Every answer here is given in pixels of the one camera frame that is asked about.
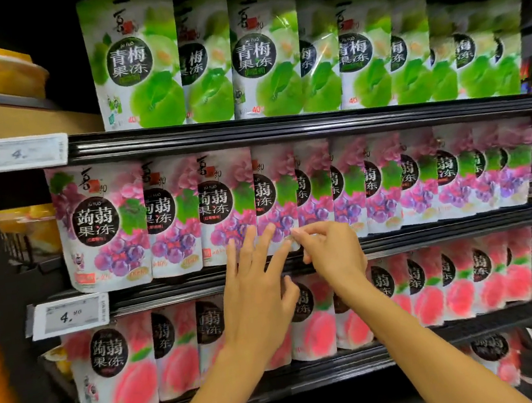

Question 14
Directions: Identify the person's right hand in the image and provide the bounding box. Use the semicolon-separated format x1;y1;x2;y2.
289;216;373;309

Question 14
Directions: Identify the person's left hand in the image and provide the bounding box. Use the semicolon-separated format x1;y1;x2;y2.
212;220;309;369

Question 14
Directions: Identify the black low shelf rack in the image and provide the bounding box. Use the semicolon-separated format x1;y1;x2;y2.
0;0;532;403

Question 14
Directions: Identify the row of pink jelly packs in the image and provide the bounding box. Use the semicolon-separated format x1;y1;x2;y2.
54;226;532;403

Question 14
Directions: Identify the row of purple jelly packs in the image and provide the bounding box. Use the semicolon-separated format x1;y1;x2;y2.
44;113;532;298

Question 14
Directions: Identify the row of green plum pouches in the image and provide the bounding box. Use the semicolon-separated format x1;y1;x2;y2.
75;0;532;144

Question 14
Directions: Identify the person's right forearm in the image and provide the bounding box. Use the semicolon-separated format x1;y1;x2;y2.
338;265;532;403

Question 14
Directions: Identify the pink peach jelly bag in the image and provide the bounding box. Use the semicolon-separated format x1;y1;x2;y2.
463;330;527;392

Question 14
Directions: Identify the row of yellow jelly cups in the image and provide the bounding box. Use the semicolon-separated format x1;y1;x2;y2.
0;202;64;261

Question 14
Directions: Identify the white price tag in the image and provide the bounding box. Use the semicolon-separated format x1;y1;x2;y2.
0;130;72;174
28;291;114;342

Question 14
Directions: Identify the tan cardboard tray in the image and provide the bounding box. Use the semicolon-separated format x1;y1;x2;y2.
0;79;105;144

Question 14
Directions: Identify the yellow packet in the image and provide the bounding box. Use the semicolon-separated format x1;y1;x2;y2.
0;32;53;104

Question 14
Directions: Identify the black wire divider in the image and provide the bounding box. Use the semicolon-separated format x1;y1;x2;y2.
0;230;34;268

